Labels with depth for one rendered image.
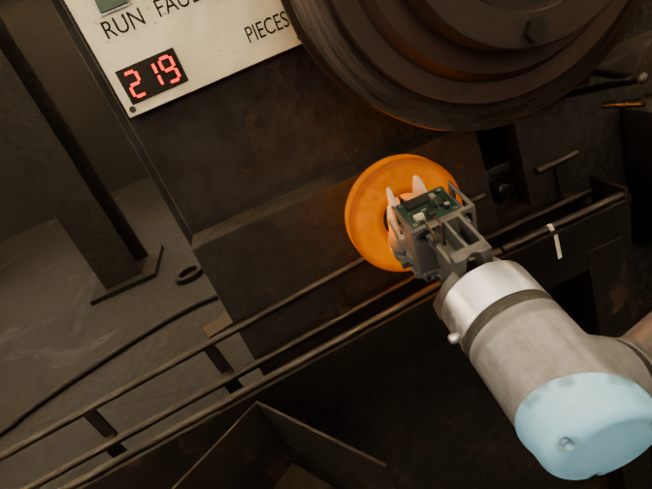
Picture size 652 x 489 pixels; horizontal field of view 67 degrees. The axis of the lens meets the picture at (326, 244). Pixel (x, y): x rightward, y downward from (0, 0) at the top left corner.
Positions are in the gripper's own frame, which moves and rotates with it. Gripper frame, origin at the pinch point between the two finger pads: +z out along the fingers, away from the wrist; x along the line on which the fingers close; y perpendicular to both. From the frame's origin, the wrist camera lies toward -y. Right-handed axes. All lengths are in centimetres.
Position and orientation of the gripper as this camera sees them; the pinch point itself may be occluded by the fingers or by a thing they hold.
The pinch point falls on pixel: (399, 201)
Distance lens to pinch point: 64.6
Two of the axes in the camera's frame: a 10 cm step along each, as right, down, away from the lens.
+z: -3.0, -5.9, 7.5
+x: -9.1, 4.1, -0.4
